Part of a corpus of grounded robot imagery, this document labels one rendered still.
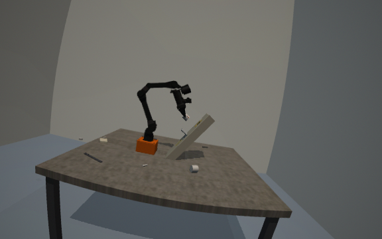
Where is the grey rectangular panel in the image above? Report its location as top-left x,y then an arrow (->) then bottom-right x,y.
165,114 -> 215,160

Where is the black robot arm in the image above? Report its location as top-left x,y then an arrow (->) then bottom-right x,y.
137,81 -> 192,141

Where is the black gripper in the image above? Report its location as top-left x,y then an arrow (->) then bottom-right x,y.
175,96 -> 186,117

